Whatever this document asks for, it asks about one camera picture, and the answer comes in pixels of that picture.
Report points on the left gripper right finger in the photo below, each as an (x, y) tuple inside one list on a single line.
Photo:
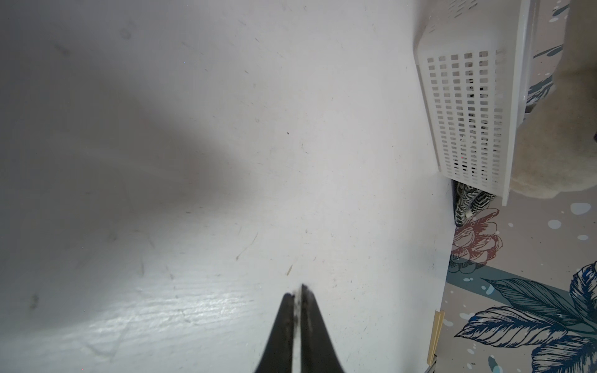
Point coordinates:
[(317, 351)]

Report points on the black white patterned scarf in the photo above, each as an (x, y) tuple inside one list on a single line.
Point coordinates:
[(469, 201)]

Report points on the white plastic basket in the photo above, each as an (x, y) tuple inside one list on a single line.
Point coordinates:
[(474, 61)]

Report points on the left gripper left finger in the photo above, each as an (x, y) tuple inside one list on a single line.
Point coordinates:
[(278, 352)]

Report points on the beige knitted scarf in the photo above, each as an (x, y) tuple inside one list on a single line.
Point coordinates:
[(556, 146)]

